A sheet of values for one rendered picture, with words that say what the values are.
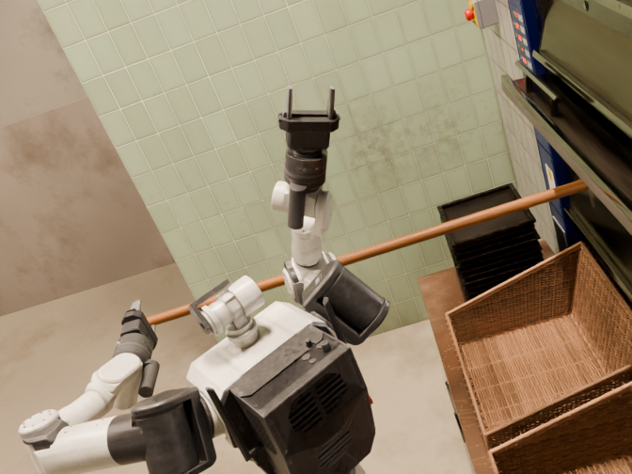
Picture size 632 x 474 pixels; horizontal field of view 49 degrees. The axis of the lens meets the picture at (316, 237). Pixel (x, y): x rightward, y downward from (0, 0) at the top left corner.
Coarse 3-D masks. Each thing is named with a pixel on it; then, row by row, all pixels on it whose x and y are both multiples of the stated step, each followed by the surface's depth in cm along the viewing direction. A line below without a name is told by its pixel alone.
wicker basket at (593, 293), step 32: (576, 256) 218; (512, 288) 223; (544, 288) 224; (576, 288) 223; (608, 288) 197; (448, 320) 225; (512, 320) 229; (544, 320) 230; (576, 320) 225; (608, 320) 198; (512, 352) 224; (576, 352) 214; (608, 352) 199; (480, 384) 216; (512, 384) 212; (544, 384) 208; (576, 384) 204; (608, 384) 173; (480, 416) 187; (512, 416) 202; (544, 416) 178
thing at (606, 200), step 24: (552, 72) 195; (576, 96) 177; (576, 120) 164; (600, 120) 161; (552, 144) 159; (600, 144) 151; (624, 144) 149; (576, 168) 146; (600, 168) 141; (624, 168) 139; (600, 192) 134; (624, 192) 131; (624, 216) 124
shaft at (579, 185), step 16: (544, 192) 179; (560, 192) 178; (576, 192) 178; (496, 208) 181; (512, 208) 180; (528, 208) 180; (448, 224) 182; (464, 224) 182; (400, 240) 184; (416, 240) 184; (352, 256) 186; (368, 256) 186; (272, 288) 190; (208, 304) 192; (160, 320) 194
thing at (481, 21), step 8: (472, 0) 242; (480, 0) 239; (488, 0) 239; (480, 8) 241; (488, 8) 241; (480, 16) 242; (488, 16) 242; (496, 16) 242; (480, 24) 243; (488, 24) 243
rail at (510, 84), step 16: (512, 80) 190; (528, 96) 177; (544, 112) 167; (560, 128) 157; (560, 144) 153; (576, 144) 148; (576, 160) 145; (592, 176) 136; (608, 192) 130; (624, 208) 123
